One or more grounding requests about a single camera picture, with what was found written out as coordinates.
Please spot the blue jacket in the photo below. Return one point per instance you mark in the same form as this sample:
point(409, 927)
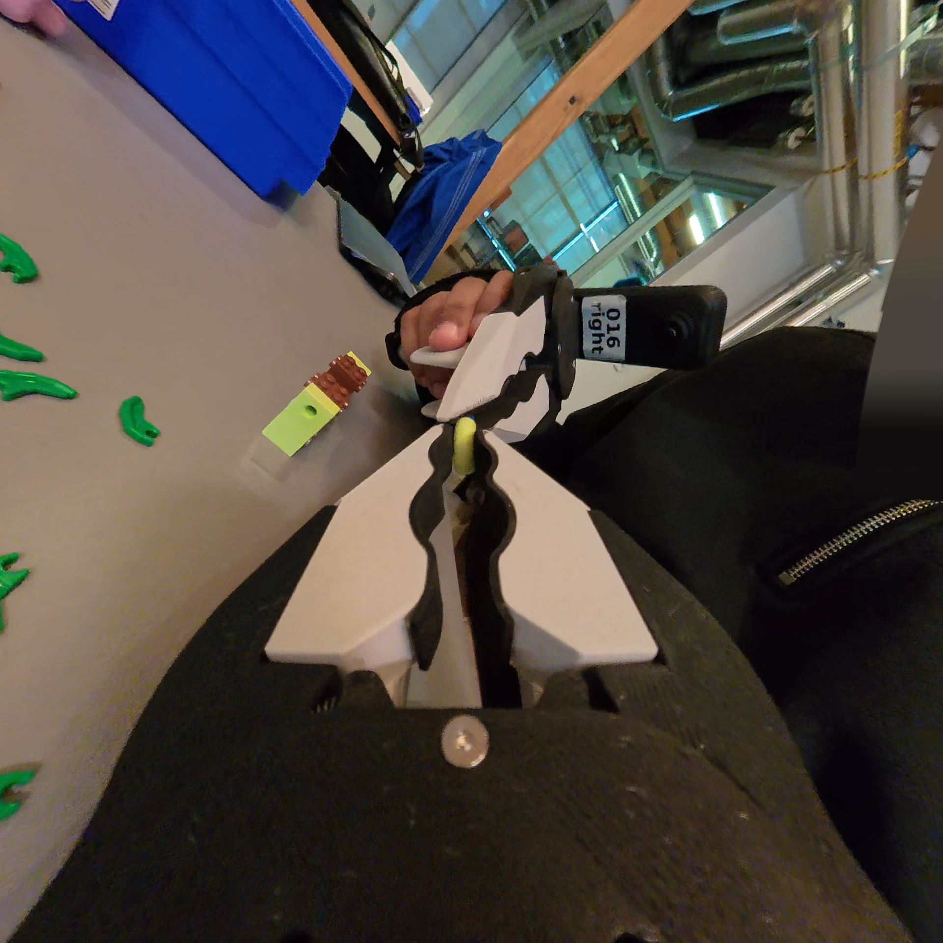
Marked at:
point(435, 199)

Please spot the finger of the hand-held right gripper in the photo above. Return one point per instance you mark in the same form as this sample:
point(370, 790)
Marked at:
point(532, 412)
point(493, 353)

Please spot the scatter of green leaf pieces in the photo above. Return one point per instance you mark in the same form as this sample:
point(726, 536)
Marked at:
point(136, 420)

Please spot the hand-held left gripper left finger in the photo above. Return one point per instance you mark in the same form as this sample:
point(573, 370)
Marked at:
point(346, 589)

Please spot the lime horn piece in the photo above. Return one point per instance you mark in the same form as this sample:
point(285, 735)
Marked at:
point(464, 449)

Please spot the black office chair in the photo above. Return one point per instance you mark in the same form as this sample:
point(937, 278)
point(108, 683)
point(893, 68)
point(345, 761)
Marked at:
point(368, 96)

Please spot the blue plastic crate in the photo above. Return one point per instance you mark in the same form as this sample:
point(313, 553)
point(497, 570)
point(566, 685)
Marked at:
point(221, 81)

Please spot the grey flat panel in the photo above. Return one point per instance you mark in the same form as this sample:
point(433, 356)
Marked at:
point(368, 243)

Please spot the brown and lime brick assembly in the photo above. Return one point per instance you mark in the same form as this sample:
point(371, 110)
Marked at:
point(298, 429)

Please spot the wooden beam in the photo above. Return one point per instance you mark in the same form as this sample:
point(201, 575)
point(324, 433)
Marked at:
point(560, 110)

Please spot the person's right hand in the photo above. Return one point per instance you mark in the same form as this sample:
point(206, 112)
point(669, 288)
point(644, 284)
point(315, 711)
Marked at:
point(449, 309)

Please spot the silver ventilation pipes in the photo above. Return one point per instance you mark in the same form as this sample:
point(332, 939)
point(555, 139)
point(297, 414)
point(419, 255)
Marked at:
point(737, 81)

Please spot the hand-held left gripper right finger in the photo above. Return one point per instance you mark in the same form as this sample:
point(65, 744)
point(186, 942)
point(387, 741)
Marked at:
point(574, 589)

